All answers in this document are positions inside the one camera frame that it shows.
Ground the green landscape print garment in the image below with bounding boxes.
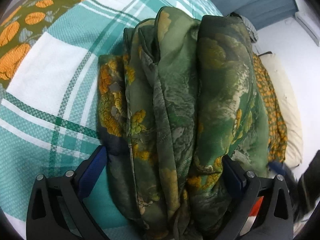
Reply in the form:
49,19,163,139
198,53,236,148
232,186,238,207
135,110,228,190
98,7,268,239

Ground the cream pillow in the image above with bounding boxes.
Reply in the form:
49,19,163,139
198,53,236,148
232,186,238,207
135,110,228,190
259,53,303,168

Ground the teal white plaid blanket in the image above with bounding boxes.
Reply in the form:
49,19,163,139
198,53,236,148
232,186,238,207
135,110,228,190
1,0,221,237

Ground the white air conditioner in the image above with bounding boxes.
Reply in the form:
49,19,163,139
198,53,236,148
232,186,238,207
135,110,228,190
295,11,320,47

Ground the orange floral green bedsheet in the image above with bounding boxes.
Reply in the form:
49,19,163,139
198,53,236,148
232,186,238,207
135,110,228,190
1,0,83,89

